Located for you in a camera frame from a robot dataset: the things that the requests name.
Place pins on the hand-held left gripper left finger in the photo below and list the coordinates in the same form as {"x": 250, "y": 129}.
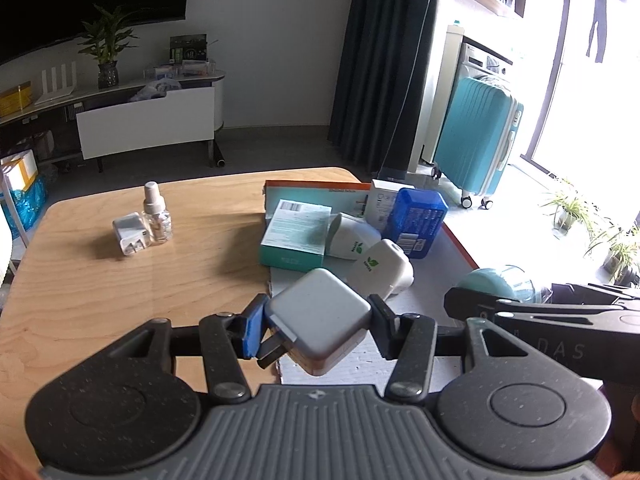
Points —
{"x": 254, "y": 327}

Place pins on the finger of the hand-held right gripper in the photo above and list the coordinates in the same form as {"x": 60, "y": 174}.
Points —
{"x": 472, "y": 302}
{"x": 550, "y": 322}

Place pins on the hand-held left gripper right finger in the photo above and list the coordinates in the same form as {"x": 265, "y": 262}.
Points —
{"x": 382, "y": 322}

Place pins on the teal round jar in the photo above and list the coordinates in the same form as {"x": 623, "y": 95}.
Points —
{"x": 492, "y": 280}

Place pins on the orange cardboard box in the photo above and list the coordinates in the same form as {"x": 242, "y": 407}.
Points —
{"x": 440, "y": 270}

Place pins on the white leaf-printed device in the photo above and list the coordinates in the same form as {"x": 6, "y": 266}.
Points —
{"x": 350, "y": 237}
{"x": 382, "y": 270}

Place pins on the white plug charger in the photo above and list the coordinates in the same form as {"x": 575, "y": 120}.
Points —
{"x": 320, "y": 315}
{"x": 131, "y": 235}

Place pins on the blue transparent plastic box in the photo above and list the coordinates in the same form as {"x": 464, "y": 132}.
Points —
{"x": 417, "y": 220}

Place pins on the teal carton box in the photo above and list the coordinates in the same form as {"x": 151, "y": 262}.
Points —
{"x": 295, "y": 232}

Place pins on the white carton box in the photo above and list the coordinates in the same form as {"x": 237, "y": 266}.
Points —
{"x": 381, "y": 202}

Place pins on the potted spider plant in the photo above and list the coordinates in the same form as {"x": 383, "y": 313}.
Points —
{"x": 570, "y": 207}
{"x": 617, "y": 250}

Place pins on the clear spray bottle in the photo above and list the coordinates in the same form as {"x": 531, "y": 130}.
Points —
{"x": 156, "y": 217}

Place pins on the teal suitcase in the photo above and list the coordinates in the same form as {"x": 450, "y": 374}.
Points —
{"x": 475, "y": 140}

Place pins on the black tube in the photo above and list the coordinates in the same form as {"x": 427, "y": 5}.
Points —
{"x": 219, "y": 155}

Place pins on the white television cabinet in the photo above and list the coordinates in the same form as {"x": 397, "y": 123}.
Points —
{"x": 145, "y": 120}

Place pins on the washing machine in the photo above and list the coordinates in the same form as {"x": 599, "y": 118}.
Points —
{"x": 487, "y": 62}

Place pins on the dark curtain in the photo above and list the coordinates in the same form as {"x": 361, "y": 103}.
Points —
{"x": 385, "y": 60}

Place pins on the crumpled cloth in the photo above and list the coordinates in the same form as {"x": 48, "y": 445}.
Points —
{"x": 155, "y": 89}

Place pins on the cardboard box in blue bag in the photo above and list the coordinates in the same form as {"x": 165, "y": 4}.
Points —
{"x": 22, "y": 185}

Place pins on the dark printed box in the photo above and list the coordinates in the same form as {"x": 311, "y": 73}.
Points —
{"x": 187, "y": 47}

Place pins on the white router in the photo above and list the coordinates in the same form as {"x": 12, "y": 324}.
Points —
{"x": 56, "y": 87}

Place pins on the dark hanging garment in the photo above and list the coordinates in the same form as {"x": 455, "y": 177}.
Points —
{"x": 598, "y": 10}

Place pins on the bamboo plant in vase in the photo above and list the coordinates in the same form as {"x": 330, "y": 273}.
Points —
{"x": 107, "y": 45}

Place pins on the yellow box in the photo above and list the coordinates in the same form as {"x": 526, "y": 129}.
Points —
{"x": 17, "y": 99}

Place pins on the black television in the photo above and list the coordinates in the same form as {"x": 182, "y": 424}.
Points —
{"x": 75, "y": 0}

